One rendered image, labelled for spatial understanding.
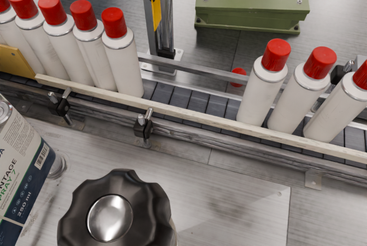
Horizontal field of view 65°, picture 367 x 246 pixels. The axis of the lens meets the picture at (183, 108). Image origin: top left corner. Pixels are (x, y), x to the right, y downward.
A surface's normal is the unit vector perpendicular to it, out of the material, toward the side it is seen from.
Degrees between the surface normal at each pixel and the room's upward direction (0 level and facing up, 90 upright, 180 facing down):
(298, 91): 90
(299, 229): 0
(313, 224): 0
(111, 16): 3
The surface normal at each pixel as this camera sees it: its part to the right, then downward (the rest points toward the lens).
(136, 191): 0.07, -0.67
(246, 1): -0.04, -0.49
